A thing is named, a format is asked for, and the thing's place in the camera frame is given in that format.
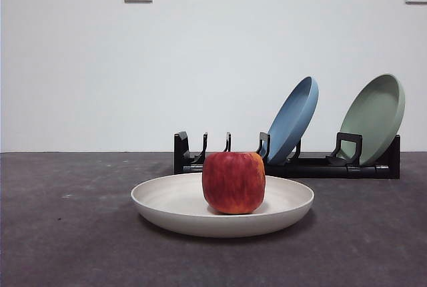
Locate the black plate rack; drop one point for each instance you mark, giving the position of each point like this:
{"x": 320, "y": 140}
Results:
{"x": 317, "y": 171}

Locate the pale yellow plate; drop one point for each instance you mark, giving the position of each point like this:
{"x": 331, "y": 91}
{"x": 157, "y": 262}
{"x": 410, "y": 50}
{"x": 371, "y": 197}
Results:
{"x": 166, "y": 210}

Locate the blue plate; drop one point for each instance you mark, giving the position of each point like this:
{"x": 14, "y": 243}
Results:
{"x": 293, "y": 123}

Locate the red apple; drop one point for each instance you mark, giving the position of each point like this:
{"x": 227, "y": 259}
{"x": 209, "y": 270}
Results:
{"x": 233, "y": 183}

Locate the green plate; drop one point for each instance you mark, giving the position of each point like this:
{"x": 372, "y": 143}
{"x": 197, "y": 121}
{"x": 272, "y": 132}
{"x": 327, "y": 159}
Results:
{"x": 373, "y": 117}

